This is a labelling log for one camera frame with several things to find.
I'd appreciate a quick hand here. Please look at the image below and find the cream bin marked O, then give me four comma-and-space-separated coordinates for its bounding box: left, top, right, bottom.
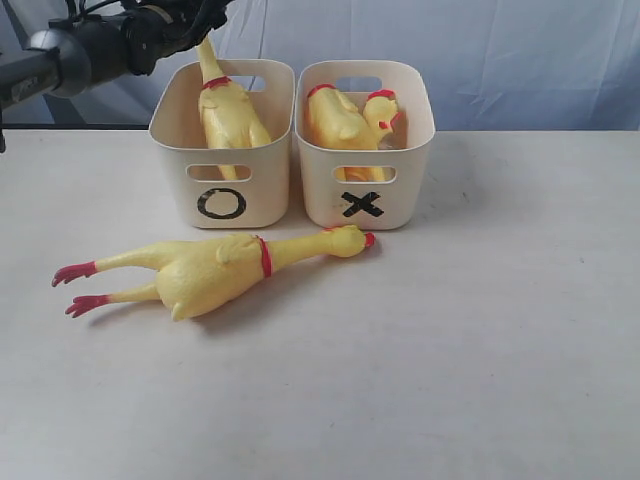
149, 59, 296, 229

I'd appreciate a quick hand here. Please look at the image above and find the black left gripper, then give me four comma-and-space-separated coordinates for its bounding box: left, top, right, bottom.
120, 0, 228, 76

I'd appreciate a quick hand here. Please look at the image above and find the white backdrop curtain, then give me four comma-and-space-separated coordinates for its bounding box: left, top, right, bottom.
0, 0, 640, 132

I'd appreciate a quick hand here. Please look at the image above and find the small yellow rubber chicken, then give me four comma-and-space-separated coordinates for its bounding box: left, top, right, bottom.
362, 89, 403, 149

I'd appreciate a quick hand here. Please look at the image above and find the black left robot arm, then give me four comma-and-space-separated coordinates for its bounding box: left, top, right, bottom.
1, 0, 229, 112

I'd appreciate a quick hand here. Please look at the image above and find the cream bin marked X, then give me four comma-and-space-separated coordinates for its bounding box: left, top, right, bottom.
295, 60, 435, 230

